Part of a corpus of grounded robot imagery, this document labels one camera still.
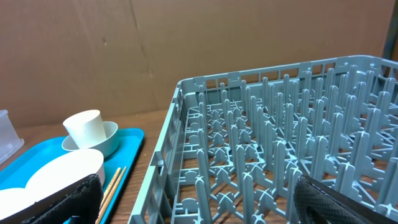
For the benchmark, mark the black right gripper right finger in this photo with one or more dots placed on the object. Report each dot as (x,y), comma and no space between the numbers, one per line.
(317,203)

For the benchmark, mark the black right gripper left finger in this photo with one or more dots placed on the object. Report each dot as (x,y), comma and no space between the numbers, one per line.
(82,206)

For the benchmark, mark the pink bowl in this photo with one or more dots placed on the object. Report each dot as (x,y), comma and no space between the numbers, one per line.
(64,171)

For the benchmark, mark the white round plate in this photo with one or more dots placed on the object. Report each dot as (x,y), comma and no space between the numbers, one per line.
(14,200)

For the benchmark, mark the grey dishwasher rack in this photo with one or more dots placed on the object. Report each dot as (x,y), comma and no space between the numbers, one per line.
(234,144)

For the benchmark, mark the wooden chopstick right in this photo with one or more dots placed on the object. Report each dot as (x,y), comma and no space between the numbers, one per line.
(110,196)

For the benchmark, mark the wooden chopstick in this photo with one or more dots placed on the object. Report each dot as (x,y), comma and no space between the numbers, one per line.
(110,186)
(110,196)

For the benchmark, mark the wooden chopstick left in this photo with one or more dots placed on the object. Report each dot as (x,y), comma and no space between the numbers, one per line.
(110,186)

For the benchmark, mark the grey small bowl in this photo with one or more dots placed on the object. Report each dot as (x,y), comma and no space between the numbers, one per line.
(106,147)

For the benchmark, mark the white paper cup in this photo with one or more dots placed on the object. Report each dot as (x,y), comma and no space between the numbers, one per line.
(86,128)

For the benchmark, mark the teal plastic tray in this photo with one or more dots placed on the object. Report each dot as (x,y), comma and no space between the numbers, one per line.
(17,173)

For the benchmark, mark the clear plastic bin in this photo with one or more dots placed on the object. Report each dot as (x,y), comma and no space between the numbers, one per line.
(10,142)

